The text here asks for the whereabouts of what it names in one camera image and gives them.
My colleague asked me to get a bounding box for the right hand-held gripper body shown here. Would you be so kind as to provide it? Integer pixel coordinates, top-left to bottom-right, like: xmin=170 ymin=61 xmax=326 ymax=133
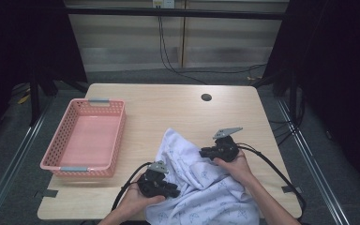
xmin=206 ymin=127 xmax=244 ymax=163

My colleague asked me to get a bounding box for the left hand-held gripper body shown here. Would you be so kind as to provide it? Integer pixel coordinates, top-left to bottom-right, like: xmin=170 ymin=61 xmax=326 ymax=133
xmin=137 ymin=160 xmax=173 ymax=199

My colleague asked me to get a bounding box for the white printed cloth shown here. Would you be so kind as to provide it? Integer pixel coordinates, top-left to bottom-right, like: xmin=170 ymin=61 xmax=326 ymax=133
xmin=143 ymin=127 xmax=261 ymax=225

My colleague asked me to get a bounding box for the pink plastic basket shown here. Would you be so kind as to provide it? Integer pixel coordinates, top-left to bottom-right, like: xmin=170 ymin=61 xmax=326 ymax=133
xmin=39 ymin=97 xmax=127 ymax=178

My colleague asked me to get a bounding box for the person's left hand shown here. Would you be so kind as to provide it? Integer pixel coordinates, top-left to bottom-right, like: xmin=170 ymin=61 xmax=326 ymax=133
xmin=118 ymin=181 xmax=167 ymax=217

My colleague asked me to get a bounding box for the person's right hand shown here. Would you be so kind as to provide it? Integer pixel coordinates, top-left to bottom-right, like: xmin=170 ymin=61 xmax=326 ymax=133
xmin=212 ymin=149 xmax=255 ymax=188

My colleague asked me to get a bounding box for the grey tape piece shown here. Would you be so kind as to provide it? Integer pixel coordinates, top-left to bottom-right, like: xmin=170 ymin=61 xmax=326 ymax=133
xmin=281 ymin=185 xmax=303 ymax=194
xmin=41 ymin=188 xmax=59 ymax=199

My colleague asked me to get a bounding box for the black curtain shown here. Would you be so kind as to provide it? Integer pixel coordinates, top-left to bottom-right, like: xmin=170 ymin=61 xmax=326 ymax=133
xmin=0 ymin=0 xmax=88 ymax=148
xmin=252 ymin=0 xmax=360 ymax=198

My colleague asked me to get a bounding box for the black horizontal bar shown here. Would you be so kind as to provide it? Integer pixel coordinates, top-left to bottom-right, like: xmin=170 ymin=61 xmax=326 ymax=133
xmin=65 ymin=7 xmax=290 ymax=22

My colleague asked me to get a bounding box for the black stand leg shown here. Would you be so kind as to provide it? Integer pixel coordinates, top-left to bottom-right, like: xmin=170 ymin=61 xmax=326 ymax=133
xmin=29 ymin=71 xmax=41 ymax=128

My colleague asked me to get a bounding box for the yellow floor item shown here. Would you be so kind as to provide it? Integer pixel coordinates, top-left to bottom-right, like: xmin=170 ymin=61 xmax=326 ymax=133
xmin=17 ymin=93 xmax=32 ymax=105

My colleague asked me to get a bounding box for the left hand-held gripper cable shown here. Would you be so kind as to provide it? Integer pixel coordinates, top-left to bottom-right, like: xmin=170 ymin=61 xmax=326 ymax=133
xmin=111 ymin=161 xmax=154 ymax=212

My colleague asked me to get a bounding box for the hand-held gripper cable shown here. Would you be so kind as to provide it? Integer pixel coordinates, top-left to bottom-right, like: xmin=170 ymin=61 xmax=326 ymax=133
xmin=236 ymin=142 xmax=308 ymax=219
xmin=111 ymin=161 xmax=154 ymax=212

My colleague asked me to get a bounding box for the right hand-held gripper cable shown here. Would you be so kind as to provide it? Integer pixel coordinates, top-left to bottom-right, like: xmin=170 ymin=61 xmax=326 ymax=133
xmin=236 ymin=142 xmax=308 ymax=219

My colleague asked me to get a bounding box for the black floor cable bundle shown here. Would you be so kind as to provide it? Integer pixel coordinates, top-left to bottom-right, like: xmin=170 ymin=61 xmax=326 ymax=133
xmin=268 ymin=93 xmax=306 ymax=148

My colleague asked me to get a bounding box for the black wall cable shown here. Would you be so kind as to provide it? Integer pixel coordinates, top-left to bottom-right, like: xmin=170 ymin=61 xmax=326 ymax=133
xmin=160 ymin=15 xmax=267 ymax=75
xmin=157 ymin=15 xmax=208 ymax=85

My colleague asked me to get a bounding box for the metal floor rail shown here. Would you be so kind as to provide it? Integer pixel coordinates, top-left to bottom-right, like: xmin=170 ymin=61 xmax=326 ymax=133
xmin=275 ymin=97 xmax=351 ymax=225
xmin=0 ymin=93 xmax=57 ymax=225

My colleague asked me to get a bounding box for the white wall outlet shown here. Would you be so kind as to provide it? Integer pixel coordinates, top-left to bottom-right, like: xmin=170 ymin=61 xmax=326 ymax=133
xmin=152 ymin=0 xmax=176 ymax=9

